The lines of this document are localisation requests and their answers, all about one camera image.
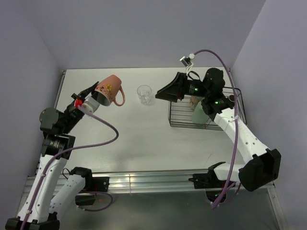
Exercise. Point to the tall clear glass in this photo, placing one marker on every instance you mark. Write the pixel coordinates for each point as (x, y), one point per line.
(144, 93)

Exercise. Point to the cream floral mug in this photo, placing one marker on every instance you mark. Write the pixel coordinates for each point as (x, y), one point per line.
(193, 102)

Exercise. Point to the pink mug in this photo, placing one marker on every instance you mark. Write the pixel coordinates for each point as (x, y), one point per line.
(106, 91)

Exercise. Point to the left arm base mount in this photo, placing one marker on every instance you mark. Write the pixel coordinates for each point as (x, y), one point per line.
(98, 184)

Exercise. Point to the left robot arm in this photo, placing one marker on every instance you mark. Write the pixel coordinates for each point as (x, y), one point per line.
(42, 209)

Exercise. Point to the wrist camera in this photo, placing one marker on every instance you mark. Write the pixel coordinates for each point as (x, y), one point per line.
(187, 62)
(90, 104)

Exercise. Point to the green plastic cup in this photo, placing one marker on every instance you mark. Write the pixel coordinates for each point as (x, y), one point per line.
(199, 116)

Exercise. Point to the black wire dish rack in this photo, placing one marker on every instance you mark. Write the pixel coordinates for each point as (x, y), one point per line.
(180, 113)

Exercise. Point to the aluminium rail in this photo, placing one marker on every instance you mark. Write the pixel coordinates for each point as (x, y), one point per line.
(131, 182)

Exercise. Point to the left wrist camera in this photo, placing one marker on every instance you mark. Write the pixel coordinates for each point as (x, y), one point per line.
(90, 104)

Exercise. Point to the dark brown mug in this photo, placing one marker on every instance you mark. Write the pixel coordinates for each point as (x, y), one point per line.
(232, 98)

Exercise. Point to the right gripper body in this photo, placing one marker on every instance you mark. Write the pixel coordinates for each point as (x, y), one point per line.
(193, 87)

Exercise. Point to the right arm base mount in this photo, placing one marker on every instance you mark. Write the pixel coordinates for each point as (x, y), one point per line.
(206, 181)

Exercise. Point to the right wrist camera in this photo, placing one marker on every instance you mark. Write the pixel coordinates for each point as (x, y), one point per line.
(187, 62)

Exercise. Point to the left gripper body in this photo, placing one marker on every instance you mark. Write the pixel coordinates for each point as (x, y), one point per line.
(72, 117)

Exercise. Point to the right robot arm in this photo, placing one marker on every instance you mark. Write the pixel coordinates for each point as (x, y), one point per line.
(261, 164)

